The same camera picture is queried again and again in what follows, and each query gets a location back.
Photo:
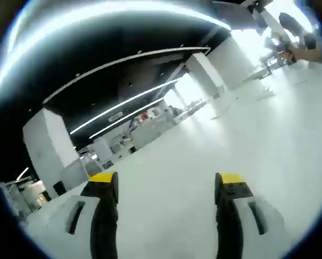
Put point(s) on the red background object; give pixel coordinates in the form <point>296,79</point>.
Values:
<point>144,116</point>

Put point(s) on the small ceiling air vent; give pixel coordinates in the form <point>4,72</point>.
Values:
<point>115,117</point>

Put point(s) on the large white square pillar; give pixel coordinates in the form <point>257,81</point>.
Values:
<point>47,151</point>

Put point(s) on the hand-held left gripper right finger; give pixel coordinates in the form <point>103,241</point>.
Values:
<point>228,215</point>

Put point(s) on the long ceiling light strip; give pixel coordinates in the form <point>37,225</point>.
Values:
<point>128,103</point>
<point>128,117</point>

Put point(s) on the dark blurred object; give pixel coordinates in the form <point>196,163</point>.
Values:
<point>289,23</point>

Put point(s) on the wide bright ceiling light strip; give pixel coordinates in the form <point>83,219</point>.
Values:
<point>69,24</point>

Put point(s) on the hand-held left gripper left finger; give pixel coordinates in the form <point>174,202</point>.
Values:
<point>104,215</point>

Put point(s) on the long white socket holder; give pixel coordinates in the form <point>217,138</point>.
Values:
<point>257,75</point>

